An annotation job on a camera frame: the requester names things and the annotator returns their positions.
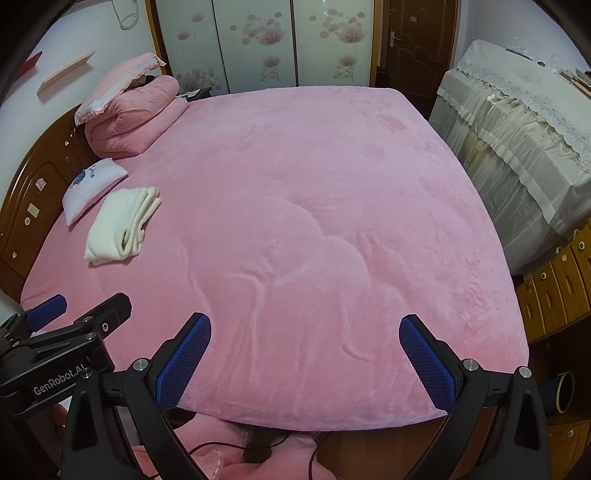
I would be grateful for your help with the tape roll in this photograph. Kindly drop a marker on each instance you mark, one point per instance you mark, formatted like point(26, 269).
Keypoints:
point(561, 392)

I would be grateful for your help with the folded pink quilt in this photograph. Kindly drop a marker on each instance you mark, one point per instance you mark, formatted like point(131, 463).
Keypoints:
point(134, 120)

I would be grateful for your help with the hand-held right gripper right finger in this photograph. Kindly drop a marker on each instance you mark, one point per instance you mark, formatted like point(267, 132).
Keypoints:
point(427, 364)

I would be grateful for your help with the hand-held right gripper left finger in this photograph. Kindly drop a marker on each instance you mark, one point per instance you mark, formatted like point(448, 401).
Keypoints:
point(182, 364)

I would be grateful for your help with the pink lace-trimmed pillow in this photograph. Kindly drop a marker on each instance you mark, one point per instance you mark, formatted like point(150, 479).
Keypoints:
point(115, 87)

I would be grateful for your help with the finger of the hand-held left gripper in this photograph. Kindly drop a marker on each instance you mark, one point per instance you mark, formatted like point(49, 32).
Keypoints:
point(108, 314)
point(46, 308)

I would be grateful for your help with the floral sliding-door wardrobe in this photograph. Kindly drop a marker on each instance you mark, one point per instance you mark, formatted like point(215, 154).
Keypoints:
point(258, 41)

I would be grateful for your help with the wooden wall shelf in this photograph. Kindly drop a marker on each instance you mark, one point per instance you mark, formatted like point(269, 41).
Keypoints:
point(64, 74)

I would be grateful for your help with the cream lace furniture cover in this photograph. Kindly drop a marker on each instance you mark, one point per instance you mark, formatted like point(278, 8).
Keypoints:
point(517, 129)

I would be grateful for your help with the wooden headboard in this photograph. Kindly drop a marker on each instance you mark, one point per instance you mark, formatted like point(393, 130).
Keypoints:
point(37, 184)

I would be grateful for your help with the person's pink clothing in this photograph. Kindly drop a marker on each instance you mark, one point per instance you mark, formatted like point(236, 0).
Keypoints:
point(207, 452)

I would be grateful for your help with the white knit sweater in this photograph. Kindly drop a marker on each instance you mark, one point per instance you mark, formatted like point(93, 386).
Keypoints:
point(117, 221)

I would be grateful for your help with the pile of items on cover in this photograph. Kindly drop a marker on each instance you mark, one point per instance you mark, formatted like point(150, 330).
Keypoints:
point(572, 74)

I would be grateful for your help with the bedside table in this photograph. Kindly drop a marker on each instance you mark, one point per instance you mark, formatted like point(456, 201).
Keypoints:
point(196, 93)

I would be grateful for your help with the small white printed pillow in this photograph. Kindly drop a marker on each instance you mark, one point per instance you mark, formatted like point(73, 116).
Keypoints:
point(92, 184)

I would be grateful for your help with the red wall decoration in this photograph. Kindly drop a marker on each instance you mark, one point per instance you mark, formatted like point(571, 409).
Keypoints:
point(30, 62)

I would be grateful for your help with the pink bed blanket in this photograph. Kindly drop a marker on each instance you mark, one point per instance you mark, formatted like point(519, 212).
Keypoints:
point(286, 207)

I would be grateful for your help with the wooden drawer cabinet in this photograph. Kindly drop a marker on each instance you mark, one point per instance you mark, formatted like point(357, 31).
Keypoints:
point(554, 295)

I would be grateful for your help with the dark wooden door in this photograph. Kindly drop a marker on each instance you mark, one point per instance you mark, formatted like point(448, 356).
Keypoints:
point(415, 46)

